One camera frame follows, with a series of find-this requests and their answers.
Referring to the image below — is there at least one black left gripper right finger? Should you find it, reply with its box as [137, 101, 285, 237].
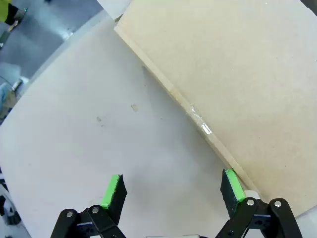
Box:
[214, 168, 304, 238]

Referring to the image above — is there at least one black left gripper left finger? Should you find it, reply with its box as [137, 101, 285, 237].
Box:
[51, 174, 128, 238]

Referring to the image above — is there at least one brown cardboard box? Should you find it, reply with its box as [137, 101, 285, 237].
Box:
[113, 0, 317, 219]

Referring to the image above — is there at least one person in yellow apron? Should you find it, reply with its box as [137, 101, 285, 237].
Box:
[0, 0, 19, 25]

